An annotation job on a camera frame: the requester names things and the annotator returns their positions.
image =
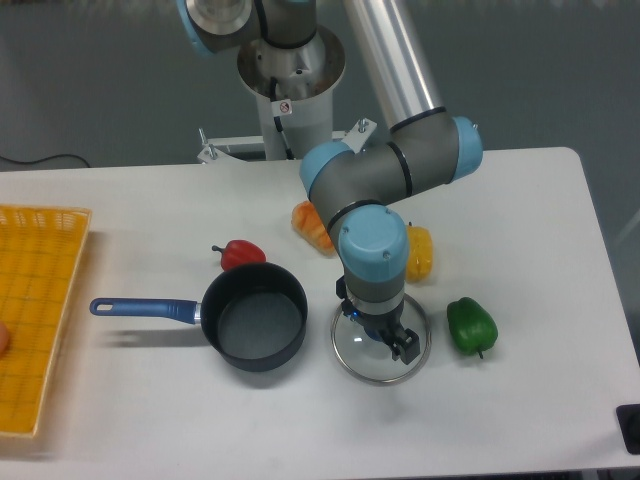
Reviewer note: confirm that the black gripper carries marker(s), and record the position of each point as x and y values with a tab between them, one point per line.
381	321

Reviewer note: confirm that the glass pot lid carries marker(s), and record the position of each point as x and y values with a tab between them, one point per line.
369	359

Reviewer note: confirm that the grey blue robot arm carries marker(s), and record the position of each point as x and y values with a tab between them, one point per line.
353	191

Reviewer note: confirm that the green bell pepper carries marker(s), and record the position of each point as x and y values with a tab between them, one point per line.
472	329

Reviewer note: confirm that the yellow bell pepper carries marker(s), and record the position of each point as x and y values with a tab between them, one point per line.
420	260

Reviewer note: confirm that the orange bell pepper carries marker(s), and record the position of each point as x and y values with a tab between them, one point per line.
307	223

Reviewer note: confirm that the red bell pepper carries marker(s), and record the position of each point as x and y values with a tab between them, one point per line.
239	252

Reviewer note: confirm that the yellow woven basket tray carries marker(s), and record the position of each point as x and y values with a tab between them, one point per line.
41	250

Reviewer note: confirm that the black saucepan blue handle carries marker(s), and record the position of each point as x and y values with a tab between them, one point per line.
253	315

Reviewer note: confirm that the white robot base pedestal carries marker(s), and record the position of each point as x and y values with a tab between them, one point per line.
293	90

